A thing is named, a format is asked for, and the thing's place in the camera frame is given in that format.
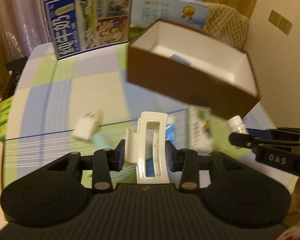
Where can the cream plastic clip holder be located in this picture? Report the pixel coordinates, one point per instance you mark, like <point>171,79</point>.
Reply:
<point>145,148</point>

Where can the quilted beige chair cover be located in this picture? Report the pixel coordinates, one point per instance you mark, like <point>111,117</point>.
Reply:
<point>226,24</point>

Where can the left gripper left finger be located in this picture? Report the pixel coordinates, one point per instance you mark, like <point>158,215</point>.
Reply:
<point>104,161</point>

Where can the green white medicine box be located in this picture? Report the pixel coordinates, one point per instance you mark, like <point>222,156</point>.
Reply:
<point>199,131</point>

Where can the small white pill bottle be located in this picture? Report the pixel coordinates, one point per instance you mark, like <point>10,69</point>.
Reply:
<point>235,125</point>

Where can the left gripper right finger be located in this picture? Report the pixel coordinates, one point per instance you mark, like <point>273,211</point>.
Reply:
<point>185,161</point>

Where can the dark blue milk carton box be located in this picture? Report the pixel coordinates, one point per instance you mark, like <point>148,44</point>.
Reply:
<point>77,26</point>

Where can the checkered tablecloth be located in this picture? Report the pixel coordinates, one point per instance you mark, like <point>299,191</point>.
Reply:
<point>53,94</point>

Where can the green tissue packs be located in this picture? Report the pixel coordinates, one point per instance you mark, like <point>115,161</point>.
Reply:
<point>4,113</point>

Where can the pink curtain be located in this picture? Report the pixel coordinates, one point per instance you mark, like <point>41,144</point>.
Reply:
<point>23,26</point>

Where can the light blue milk carton box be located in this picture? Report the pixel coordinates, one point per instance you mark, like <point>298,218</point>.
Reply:
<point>190,13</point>

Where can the blue white medicine box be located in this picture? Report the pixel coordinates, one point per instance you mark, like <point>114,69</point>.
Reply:
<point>180,59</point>

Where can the white usb charger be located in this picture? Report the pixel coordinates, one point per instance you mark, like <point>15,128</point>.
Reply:
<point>87,125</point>

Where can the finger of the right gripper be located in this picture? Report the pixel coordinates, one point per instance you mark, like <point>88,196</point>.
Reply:
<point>244,140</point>
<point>264,134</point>

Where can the blue ointment tube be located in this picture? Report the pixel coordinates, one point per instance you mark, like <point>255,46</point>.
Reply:
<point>170,135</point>

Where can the wall power outlet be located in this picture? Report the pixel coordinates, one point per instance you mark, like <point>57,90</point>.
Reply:
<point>285,25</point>
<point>274,18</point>

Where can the brown open cardboard box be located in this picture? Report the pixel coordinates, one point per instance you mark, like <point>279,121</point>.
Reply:
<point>220,76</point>

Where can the mint green handheld fan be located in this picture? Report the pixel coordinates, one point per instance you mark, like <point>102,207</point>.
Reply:
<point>100,141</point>

